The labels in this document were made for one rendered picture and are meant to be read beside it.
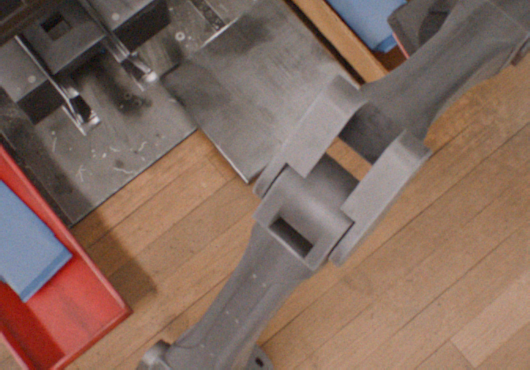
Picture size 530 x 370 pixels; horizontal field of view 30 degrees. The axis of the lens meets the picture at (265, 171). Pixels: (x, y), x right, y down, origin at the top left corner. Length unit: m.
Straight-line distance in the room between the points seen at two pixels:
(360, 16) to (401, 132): 0.44
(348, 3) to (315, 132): 0.44
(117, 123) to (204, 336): 0.35
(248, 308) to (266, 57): 0.39
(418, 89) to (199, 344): 0.30
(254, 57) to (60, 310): 0.35
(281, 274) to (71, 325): 0.36
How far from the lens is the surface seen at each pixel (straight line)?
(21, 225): 1.12
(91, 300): 1.09
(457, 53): 0.81
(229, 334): 0.86
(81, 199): 1.12
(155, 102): 1.14
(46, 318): 1.10
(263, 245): 0.79
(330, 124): 0.73
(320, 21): 1.14
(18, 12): 0.94
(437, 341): 1.09
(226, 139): 1.10
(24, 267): 1.11
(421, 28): 1.04
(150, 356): 0.95
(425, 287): 1.10
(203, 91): 1.12
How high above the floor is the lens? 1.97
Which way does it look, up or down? 75 degrees down
